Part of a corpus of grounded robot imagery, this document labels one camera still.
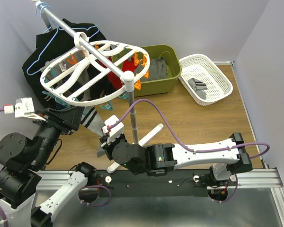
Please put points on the teal clothes clip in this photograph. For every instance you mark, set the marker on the teal clothes clip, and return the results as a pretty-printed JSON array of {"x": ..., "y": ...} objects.
[{"x": 107, "y": 106}]

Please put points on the red sock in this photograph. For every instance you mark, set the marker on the red sock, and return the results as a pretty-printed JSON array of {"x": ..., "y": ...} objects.
[{"x": 115, "y": 80}]

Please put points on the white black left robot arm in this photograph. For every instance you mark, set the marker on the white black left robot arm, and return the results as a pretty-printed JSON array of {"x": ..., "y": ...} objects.
[{"x": 22, "y": 157}]

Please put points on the white round clip hanger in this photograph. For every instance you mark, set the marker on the white round clip hanger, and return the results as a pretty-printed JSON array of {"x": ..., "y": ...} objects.
[{"x": 80, "y": 69}]

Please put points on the olive green plastic bin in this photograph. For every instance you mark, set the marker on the olive green plastic bin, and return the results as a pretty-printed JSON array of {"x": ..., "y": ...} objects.
[{"x": 173, "y": 71}]

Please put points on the grey striped sock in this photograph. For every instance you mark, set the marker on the grey striped sock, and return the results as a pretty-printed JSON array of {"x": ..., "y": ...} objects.
[{"x": 92, "y": 121}]

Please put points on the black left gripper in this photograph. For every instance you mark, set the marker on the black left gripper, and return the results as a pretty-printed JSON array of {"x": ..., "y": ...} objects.
[{"x": 67, "y": 119}]

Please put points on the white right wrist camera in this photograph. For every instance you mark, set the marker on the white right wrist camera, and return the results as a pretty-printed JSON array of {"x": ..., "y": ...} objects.
[{"x": 115, "y": 132}]

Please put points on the aluminium frame rail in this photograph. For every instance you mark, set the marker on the aluminium frame rail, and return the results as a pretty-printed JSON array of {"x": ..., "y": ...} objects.
[{"x": 257, "y": 178}]

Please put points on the white perforated plastic basket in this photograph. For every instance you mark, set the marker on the white perforated plastic basket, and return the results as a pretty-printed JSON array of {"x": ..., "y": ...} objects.
[{"x": 202, "y": 68}]

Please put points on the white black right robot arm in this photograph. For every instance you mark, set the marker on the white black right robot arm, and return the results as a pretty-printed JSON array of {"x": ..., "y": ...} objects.
[{"x": 228, "y": 156}]

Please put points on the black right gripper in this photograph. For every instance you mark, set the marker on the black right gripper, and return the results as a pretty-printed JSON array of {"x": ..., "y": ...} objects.
[{"x": 108, "y": 147}]

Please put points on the black hanging garment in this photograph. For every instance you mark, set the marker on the black hanging garment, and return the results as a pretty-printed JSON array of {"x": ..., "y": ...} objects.
[{"x": 102, "y": 88}]

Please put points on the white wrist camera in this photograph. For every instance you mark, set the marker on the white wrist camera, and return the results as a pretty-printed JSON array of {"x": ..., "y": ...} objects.
[
  {"x": 23, "y": 108},
  {"x": 115, "y": 132}
]

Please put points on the silver white clothes rack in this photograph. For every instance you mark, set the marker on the silver white clothes rack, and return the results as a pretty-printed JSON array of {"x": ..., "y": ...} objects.
[{"x": 105, "y": 56}]

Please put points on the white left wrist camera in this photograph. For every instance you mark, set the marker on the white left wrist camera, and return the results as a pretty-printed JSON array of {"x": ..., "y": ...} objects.
[{"x": 23, "y": 108}]

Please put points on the orange clothes clip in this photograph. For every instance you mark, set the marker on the orange clothes clip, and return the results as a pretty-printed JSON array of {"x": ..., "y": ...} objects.
[
  {"x": 138, "y": 85},
  {"x": 146, "y": 75},
  {"x": 137, "y": 61}
]

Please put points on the grey cloth in bin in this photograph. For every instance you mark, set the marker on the grey cloth in bin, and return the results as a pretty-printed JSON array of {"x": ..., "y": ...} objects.
[{"x": 157, "y": 70}]

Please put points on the light blue wire hanger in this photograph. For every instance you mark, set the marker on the light blue wire hanger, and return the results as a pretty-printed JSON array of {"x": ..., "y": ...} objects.
[{"x": 55, "y": 43}]

